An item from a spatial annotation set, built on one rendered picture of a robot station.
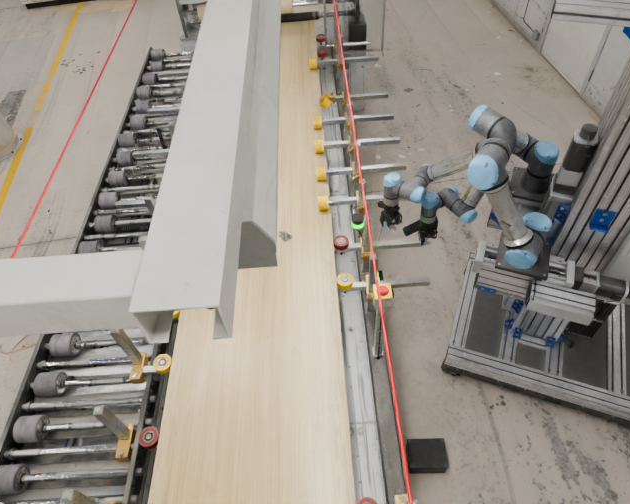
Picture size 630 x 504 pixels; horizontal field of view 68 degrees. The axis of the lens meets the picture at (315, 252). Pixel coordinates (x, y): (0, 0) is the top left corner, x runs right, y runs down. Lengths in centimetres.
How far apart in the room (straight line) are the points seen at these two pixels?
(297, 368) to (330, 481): 47
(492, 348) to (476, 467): 66
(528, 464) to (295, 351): 151
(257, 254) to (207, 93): 20
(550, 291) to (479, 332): 79
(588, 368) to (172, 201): 286
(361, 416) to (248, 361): 58
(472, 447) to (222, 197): 264
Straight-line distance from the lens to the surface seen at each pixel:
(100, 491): 229
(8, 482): 236
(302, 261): 238
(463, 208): 230
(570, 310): 235
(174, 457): 204
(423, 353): 314
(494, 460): 297
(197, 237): 41
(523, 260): 208
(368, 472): 221
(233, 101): 57
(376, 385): 225
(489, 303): 317
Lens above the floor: 275
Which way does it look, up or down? 50 degrees down
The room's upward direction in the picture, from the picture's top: 6 degrees counter-clockwise
